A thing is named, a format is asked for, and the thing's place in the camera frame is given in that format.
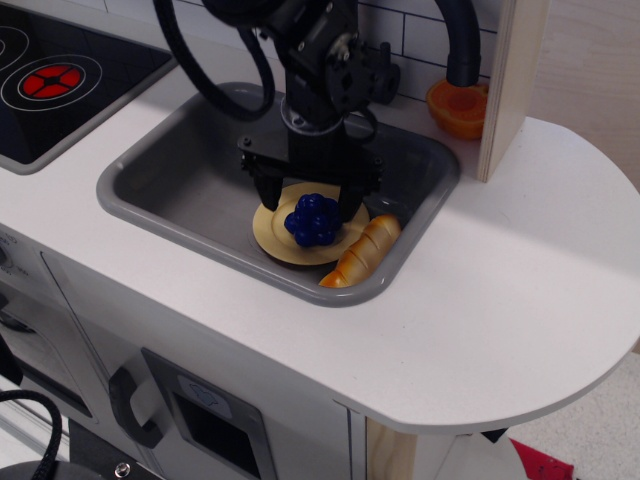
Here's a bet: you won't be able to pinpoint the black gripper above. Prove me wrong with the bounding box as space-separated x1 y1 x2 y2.
237 126 384 223

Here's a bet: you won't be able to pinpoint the blue toy blueberries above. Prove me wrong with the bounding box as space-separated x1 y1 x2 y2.
284 193 343 248

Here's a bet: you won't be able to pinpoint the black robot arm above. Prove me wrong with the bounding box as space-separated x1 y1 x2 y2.
154 1 399 221

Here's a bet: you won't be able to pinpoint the yellow toy plate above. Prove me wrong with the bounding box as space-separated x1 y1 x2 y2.
253 182 370 266

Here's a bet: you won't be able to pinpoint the grey sink basin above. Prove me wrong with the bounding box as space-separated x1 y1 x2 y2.
97 96 460 307

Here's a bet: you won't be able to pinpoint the toy bread loaf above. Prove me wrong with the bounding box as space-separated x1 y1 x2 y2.
319 214 402 288

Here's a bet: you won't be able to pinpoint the orange half toy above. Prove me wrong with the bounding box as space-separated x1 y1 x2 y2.
425 79 489 140

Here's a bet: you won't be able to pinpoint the dark grey toy faucet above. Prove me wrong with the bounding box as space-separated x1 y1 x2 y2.
357 1 482 100

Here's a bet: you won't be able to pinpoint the wooden side panel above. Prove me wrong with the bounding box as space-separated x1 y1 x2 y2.
476 0 551 182

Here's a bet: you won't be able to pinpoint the grey dishwasher panel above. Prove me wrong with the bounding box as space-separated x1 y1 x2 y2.
141 348 278 479

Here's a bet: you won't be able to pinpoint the black toy stovetop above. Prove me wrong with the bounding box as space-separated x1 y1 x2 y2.
1 4 177 175

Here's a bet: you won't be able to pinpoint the oven control knob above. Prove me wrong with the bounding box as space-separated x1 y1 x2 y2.
0 248 12 268

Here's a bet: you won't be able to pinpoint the red cloth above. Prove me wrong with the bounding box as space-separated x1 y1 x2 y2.
511 439 574 480

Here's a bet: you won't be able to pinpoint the black cabinet door handle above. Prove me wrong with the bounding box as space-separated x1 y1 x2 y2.
108 367 163 449

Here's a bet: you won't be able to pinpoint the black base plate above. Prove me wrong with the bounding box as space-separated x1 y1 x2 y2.
68 420 157 479

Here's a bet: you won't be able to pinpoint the black braided cable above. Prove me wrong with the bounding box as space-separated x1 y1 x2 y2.
0 389 64 480

